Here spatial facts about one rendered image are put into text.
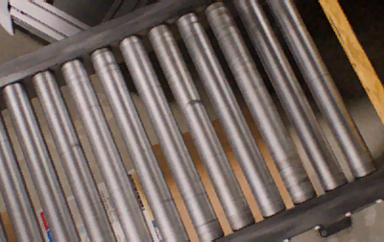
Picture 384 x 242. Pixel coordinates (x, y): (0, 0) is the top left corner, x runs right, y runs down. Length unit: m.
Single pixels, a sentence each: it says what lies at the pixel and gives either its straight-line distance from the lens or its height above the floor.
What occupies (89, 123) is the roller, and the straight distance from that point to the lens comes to 1.21.
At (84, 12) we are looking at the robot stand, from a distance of 1.96.
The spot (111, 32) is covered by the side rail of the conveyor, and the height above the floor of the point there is 0.80.
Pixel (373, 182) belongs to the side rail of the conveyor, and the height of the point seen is 0.80.
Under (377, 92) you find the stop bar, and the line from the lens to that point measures 1.22.
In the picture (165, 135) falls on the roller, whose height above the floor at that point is 0.80.
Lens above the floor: 1.94
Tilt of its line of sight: 75 degrees down
